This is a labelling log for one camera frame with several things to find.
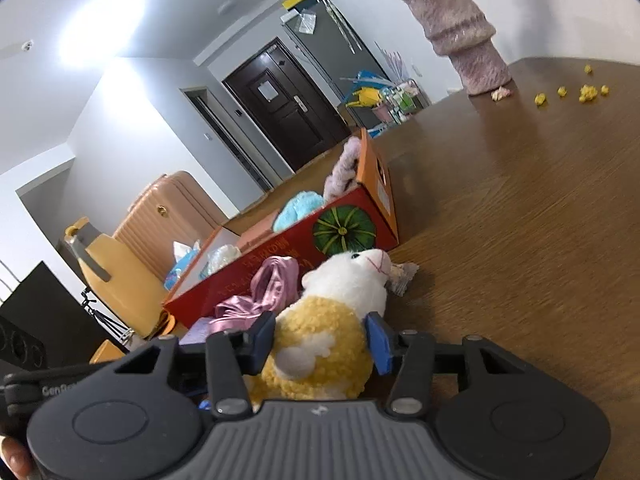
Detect round ceiling lamp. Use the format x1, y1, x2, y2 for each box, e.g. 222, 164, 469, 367
57, 0, 148, 68

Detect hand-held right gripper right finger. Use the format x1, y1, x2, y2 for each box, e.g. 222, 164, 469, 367
365, 312, 531, 418

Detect clear plastic bag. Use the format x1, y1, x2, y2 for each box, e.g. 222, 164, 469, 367
200, 244, 241, 278

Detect hanging white strips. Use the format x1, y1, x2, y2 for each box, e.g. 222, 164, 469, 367
325, 2, 363, 53

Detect black paper bag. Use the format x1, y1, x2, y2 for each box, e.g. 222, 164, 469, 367
0, 260, 118, 376

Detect pink textured vase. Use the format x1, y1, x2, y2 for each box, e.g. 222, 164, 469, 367
402, 0, 513, 96

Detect purple wall decoration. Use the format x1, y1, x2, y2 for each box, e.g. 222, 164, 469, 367
375, 42, 408, 81

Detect pink satin scrunchie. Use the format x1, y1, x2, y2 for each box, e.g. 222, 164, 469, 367
207, 255, 306, 333

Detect yellow thermos jug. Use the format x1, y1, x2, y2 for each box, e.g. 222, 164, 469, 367
64, 217, 171, 338

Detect pink suitcase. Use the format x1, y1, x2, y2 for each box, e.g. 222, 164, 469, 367
112, 170, 231, 281

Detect purple fluffy cloth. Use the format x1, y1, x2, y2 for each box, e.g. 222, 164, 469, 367
324, 136, 362, 198

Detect red cardboard box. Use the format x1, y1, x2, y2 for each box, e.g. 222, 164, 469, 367
162, 127, 401, 331

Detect lavender soft cloth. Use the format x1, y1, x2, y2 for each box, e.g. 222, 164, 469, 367
179, 317, 213, 346

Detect interior doorway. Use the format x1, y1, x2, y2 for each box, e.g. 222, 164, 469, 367
181, 86, 276, 193

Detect yellow and white plush toy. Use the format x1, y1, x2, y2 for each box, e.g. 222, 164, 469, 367
247, 249, 420, 401

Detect grey refrigerator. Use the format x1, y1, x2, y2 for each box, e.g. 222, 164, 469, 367
280, 0, 388, 111

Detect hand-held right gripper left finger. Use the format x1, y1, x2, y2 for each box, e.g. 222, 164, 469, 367
112, 310, 278, 420

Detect light blue plush toy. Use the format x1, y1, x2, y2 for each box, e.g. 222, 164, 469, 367
272, 191, 325, 233

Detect pink sponge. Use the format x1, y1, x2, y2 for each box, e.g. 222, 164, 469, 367
239, 220, 276, 251

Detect dark brown door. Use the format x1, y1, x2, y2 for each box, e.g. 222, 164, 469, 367
222, 37, 353, 171

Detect white storage cart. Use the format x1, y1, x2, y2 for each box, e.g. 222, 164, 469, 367
380, 80, 431, 123

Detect yellow mug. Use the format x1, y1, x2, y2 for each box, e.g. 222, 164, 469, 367
90, 339, 126, 365

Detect orange strap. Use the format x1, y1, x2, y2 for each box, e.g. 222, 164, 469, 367
145, 310, 191, 341

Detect yellow watering can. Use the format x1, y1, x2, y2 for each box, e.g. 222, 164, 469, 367
347, 87, 388, 108

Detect person's left hand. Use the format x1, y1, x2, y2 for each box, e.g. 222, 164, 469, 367
0, 435, 33, 480

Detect scattered yellow crumbs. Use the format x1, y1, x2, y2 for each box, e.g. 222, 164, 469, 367
532, 62, 611, 108

